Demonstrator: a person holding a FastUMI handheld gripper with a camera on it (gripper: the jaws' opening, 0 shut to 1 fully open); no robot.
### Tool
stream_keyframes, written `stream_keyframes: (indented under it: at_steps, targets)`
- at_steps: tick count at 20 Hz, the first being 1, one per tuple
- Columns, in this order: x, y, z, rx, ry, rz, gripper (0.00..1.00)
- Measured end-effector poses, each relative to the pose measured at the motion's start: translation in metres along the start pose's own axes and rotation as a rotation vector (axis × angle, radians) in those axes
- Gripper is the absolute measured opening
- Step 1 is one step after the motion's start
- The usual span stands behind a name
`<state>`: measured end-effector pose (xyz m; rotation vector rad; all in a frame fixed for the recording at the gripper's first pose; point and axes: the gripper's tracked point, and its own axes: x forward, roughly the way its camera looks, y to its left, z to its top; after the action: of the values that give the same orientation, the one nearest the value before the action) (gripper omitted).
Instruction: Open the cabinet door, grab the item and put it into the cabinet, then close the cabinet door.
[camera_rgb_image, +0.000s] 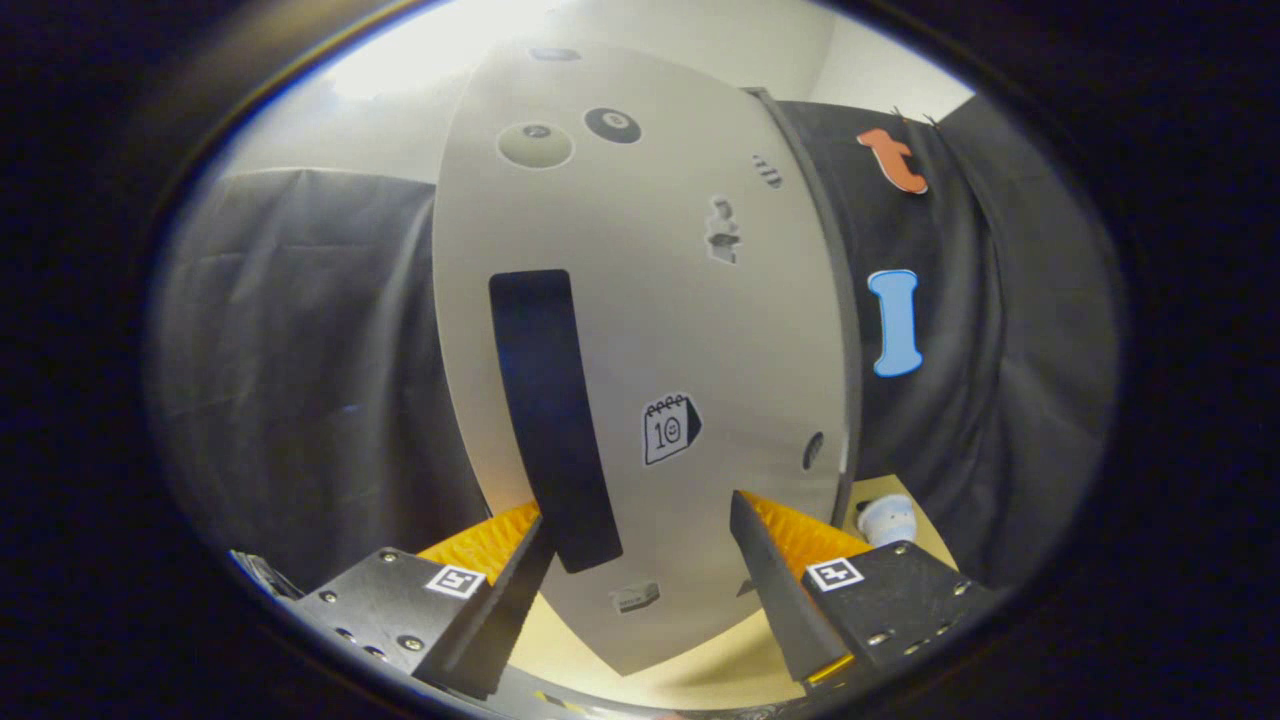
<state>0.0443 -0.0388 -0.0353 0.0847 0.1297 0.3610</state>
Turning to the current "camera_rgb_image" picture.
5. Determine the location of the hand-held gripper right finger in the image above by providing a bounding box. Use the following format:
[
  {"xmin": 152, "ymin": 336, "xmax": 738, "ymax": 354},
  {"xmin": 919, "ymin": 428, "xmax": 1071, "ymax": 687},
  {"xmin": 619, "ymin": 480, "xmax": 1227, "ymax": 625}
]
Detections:
[{"xmin": 728, "ymin": 490, "xmax": 1001, "ymax": 686}]

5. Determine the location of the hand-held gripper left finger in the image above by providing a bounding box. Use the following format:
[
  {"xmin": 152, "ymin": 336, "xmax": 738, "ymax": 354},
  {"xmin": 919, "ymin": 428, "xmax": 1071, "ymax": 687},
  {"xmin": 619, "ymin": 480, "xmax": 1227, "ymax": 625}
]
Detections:
[{"xmin": 275, "ymin": 500, "xmax": 558, "ymax": 701}]

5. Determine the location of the black door handle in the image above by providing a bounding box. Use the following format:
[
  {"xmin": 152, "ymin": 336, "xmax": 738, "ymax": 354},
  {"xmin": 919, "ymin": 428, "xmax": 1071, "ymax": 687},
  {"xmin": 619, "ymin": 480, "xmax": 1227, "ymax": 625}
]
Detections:
[{"xmin": 488, "ymin": 268, "xmax": 624, "ymax": 574}]

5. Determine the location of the white cabinet door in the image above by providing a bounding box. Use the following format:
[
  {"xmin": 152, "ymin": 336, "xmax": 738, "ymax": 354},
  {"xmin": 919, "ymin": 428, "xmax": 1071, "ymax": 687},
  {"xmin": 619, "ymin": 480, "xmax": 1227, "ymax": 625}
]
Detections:
[{"xmin": 432, "ymin": 40, "xmax": 863, "ymax": 678}]

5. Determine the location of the small white round bottle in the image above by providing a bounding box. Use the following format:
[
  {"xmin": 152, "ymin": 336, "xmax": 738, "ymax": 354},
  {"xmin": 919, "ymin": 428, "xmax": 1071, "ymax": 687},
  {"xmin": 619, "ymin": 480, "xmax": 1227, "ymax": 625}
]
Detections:
[{"xmin": 857, "ymin": 493, "xmax": 918, "ymax": 548}]

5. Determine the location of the grey cabinet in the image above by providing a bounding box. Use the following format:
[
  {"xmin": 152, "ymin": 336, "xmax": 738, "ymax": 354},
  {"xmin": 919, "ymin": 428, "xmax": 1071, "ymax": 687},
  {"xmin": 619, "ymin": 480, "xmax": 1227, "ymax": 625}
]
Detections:
[{"xmin": 745, "ymin": 85, "xmax": 866, "ymax": 501}]

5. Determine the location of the black backdrop cloth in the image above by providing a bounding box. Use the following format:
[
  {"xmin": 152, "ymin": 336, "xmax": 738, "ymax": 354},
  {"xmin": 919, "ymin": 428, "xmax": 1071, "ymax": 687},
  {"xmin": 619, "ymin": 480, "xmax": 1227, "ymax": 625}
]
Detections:
[{"xmin": 150, "ymin": 95, "xmax": 1121, "ymax": 601}]

